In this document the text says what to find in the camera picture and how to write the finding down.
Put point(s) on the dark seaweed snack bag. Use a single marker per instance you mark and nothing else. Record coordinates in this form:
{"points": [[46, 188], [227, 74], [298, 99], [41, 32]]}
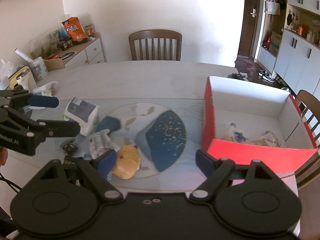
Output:
{"points": [[70, 147]]}

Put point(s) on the white wall cabinet unit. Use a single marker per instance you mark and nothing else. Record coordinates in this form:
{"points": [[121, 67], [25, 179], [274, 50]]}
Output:
{"points": [[289, 50]]}

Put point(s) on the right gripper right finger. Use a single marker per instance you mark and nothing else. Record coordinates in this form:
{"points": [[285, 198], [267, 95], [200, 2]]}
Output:
{"points": [[217, 173]]}

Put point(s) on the black sesame snack packet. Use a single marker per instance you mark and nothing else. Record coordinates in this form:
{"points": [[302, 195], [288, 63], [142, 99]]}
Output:
{"points": [[71, 160]]}

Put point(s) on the yellow spotted plush toy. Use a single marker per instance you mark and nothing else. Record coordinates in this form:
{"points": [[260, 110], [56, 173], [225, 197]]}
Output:
{"points": [[128, 162]]}

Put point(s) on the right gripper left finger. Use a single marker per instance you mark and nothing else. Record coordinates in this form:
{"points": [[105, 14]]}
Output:
{"points": [[96, 171]]}

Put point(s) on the orange snack bag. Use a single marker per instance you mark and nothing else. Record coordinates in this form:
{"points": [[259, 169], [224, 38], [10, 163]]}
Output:
{"points": [[75, 30]]}

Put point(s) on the open tissue pack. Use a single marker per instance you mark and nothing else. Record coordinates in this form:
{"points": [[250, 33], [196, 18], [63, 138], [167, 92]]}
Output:
{"points": [[48, 89]]}

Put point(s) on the white cup with print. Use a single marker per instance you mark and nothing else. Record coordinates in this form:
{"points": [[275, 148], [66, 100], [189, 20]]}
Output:
{"points": [[38, 69]]}

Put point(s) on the white sideboard cabinet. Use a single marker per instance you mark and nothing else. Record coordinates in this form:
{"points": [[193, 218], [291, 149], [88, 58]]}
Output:
{"points": [[87, 53]]}

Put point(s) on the red cardboard box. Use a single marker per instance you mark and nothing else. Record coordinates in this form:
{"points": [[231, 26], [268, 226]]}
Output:
{"points": [[255, 109]]}

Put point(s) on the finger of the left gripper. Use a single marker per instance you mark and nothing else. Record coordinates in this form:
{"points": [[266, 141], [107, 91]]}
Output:
{"points": [[57, 128], [43, 101]]}

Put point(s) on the cardboard box on sideboard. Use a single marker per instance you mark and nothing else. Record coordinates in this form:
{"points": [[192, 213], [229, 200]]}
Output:
{"points": [[54, 64]]}

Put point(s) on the white blue tissue pack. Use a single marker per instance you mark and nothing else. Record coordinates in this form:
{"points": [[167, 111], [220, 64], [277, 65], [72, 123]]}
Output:
{"points": [[84, 113]]}

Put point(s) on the blueberry pastry packet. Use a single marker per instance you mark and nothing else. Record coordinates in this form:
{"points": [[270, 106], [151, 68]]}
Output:
{"points": [[234, 134]]}

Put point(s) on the white printed snack pouch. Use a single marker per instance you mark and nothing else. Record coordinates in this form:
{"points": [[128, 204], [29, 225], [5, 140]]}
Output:
{"points": [[100, 142]]}

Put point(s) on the beige printed paper wrapper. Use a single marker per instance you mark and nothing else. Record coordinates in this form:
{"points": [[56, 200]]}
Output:
{"points": [[268, 140]]}

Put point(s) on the hanging tote bag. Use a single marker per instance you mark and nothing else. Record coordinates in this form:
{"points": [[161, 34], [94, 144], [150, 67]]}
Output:
{"points": [[272, 7]]}

